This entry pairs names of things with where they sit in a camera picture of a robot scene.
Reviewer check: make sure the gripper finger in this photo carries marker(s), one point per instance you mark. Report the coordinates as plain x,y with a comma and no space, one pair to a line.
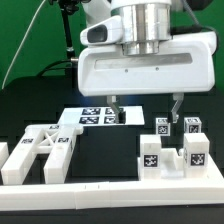
178,98
120,116

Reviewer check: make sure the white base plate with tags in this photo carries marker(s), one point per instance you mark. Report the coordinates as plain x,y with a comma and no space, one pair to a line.
100,116

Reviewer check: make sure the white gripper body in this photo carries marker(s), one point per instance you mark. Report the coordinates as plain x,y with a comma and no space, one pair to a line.
183,64

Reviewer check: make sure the black camera stand pole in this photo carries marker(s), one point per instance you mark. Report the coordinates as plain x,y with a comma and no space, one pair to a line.
67,8

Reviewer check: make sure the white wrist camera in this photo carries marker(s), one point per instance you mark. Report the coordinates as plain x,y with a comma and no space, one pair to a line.
109,31

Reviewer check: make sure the white L-shaped border fence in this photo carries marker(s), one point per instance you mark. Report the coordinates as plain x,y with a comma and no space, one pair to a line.
158,192

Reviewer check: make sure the white chair back frame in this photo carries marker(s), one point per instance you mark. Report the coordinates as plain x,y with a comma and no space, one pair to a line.
57,141

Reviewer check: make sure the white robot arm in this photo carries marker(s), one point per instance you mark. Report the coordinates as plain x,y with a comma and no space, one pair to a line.
131,48

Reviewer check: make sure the white tagged cube far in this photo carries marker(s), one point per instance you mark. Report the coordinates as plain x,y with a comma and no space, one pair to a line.
192,125

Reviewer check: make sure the white chair seat block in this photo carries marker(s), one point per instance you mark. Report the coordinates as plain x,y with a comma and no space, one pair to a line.
171,164

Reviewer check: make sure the white tagged cube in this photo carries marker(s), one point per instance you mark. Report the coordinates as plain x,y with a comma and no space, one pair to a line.
192,125
163,127

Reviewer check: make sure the white tagged cube near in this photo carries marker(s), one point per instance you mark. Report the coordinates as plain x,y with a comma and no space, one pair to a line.
163,127

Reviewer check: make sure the white part at left edge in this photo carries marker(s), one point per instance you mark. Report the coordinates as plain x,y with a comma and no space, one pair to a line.
4,153

